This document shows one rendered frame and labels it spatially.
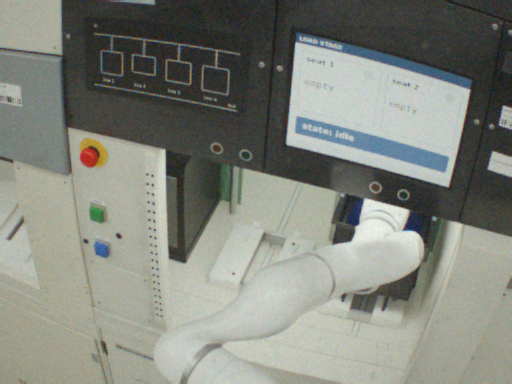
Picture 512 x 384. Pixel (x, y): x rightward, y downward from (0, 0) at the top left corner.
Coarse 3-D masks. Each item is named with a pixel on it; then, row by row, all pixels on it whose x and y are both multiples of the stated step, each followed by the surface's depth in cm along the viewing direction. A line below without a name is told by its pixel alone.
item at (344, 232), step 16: (336, 208) 156; (336, 224) 152; (432, 224) 154; (336, 240) 155; (352, 240) 154; (432, 240) 150; (416, 272) 153; (384, 288) 159; (400, 288) 157; (384, 304) 162
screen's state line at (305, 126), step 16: (304, 128) 113; (320, 128) 112; (336, 128) 111; (352, 144) 112; (368, 144) 111; (384, 144) 110; (400, 144) 109; (400, 160) 111; (416, 160) 110; (432, 160) 109
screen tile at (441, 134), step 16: (400, 80) 102; (416, 80) 101; (400, 96) 104; (416, 96) 103; (432, 96) 102; (384, 112) 107; (400, 112) 106; (448, 112) 102; (384, 128) 108; (400, 128) 107; (416, 128) 106; (432, 128) 105; (448, 128) 104; (432, 144) 107; (448, 144) 106
